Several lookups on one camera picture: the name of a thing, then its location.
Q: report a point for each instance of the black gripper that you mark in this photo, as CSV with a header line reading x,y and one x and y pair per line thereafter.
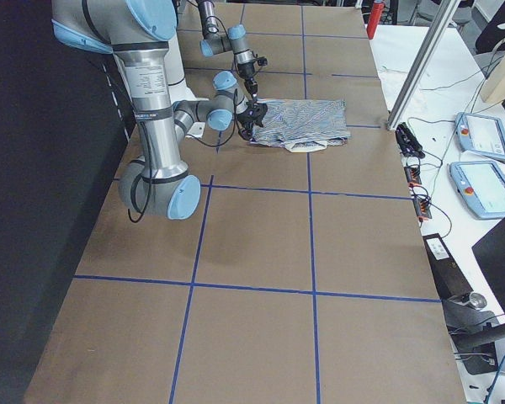
x,y
249,78
249,116

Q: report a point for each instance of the striped polo shirt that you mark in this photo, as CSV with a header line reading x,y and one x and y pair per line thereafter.
x,y
303,125

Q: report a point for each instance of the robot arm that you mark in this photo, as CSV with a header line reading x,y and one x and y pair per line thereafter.
x,y
218,39
142,38

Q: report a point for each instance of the black monitor arm base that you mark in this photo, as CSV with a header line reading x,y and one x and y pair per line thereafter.
x,y
478,334

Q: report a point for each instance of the red bottle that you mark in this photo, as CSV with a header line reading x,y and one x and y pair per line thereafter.
x,y
374,17

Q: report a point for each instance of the brown paper table cover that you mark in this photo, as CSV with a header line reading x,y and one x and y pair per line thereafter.
x,y
300,278

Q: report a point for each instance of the orange black connector block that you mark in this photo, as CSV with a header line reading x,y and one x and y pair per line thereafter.
x,y
413,177

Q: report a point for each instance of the far teach pendant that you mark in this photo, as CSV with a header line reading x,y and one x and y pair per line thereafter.
x,y
484,135

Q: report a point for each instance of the teach pendant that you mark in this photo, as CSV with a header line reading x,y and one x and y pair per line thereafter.
x,y
484,135
481,185

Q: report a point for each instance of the near teach pendant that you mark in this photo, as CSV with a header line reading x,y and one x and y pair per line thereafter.
x,y
481,185

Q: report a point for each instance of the black power strip box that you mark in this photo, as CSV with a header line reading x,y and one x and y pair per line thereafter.
x,y
448,277

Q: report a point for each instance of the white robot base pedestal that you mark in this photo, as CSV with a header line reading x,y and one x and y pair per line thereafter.
x,y
178,87

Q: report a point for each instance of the aluminium frame post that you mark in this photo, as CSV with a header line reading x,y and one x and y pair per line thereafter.
x,y
430,43

